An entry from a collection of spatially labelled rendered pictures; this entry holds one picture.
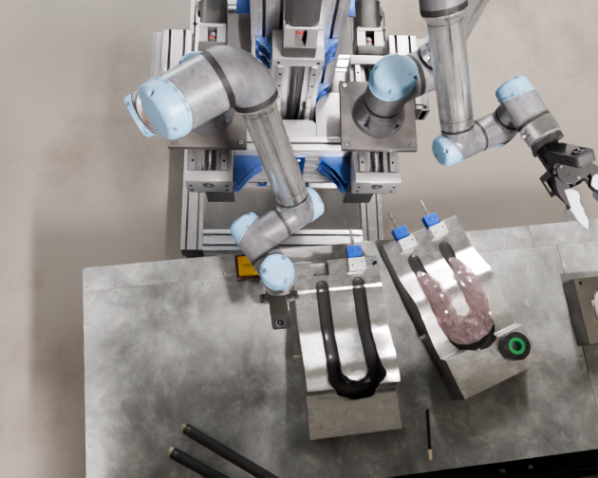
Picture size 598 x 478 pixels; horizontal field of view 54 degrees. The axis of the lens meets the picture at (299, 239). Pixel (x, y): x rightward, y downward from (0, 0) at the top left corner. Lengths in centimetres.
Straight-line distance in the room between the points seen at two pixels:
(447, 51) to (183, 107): 56
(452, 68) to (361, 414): 96
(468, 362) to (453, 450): 27
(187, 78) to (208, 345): 91
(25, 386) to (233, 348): 120
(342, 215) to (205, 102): 148
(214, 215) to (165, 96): 143
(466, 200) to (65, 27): 215
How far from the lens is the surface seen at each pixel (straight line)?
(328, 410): 171
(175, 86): 110
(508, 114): 140
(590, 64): 352
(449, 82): 133
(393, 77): 156
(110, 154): 289
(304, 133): 181
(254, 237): 133
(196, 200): 249
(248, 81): 113
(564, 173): 135
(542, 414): 195
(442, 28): 129
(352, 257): 173
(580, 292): 198
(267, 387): 176
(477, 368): 176
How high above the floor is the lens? 256
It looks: 73 degrees down
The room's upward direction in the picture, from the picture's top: 13 degrees clockwise
